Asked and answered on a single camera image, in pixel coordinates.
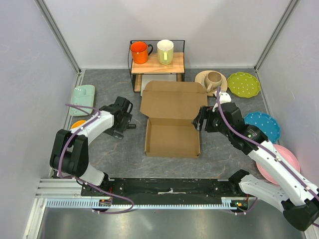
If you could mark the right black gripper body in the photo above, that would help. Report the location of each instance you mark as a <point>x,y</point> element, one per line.
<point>214,124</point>

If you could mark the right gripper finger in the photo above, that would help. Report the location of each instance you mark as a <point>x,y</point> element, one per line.
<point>197,123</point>
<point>204,113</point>

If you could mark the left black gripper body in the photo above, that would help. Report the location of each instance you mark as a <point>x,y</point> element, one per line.
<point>120,127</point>

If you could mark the brown cardboard paper box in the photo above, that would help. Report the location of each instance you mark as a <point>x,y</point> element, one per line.
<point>171,107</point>

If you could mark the pink marker pen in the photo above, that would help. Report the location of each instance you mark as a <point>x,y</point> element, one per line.
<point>131,126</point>

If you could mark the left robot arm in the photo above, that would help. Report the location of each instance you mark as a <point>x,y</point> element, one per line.
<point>70,153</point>

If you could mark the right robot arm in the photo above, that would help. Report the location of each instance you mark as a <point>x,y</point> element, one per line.
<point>295,196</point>

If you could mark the beige ceramic cup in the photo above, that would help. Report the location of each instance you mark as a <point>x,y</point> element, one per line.
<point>212,80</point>

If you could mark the orange bowl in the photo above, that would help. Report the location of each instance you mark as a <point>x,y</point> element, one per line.
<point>77,124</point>

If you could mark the beige saucer plate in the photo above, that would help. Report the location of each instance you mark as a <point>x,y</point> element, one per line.
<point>200,79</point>

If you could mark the mint green tray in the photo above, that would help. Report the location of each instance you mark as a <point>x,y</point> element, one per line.
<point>82,96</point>

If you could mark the green dotted plate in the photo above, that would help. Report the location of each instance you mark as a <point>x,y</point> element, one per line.
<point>243,85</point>

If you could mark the white square plate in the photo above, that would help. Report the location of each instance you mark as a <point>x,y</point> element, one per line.
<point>156,77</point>

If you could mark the blue dotted plate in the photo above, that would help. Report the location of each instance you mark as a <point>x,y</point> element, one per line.
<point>266,123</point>

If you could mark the orange mug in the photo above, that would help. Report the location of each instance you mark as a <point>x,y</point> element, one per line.
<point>140,52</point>

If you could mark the light green mug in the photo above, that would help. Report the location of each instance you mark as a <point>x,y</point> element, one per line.
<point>165,50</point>

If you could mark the pink plate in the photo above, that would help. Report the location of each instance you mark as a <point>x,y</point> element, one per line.
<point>288,156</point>

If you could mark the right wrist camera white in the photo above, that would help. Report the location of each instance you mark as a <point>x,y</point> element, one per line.
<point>223,98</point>

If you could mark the black wire shelf rack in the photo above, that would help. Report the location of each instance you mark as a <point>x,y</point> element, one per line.
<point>153,66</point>

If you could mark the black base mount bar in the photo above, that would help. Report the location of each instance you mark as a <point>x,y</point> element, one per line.
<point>173,191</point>

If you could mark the white cable duct rail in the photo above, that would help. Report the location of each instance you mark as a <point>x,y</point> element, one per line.
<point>225,204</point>

